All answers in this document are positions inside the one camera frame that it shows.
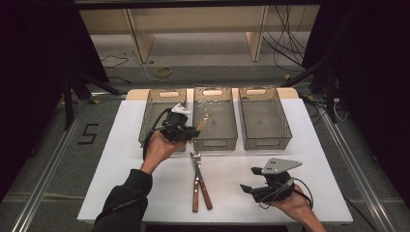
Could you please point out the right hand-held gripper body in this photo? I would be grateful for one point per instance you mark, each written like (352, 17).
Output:
(277, 188)

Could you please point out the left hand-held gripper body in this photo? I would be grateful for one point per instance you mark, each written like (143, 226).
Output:
(175, 127)

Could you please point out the clear grey plastic bin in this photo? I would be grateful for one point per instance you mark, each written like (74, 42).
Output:
(219, 129)
(264, 129)
(151, 111)

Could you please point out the person's right hand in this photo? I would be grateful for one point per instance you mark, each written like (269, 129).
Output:
(298, 206)

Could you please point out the person's left hand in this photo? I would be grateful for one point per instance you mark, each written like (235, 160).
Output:
(159, 150)

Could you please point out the white table sheet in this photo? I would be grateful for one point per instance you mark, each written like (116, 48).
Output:
(225, 206)

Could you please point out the yellow tape roll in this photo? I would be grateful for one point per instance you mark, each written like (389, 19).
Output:
(158, 71)

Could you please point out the black metal stand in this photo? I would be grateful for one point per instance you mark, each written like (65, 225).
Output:
(68, 106)
(330, 96)

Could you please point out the light wooden shelf unit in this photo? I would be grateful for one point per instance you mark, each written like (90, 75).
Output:
(199, 19)

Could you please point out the black curtain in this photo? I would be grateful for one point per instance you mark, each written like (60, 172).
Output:
(377, 80)
(32, 80)

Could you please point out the aluminium floor rail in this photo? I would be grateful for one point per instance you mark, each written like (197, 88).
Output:
(354, 167)
(48, 174)

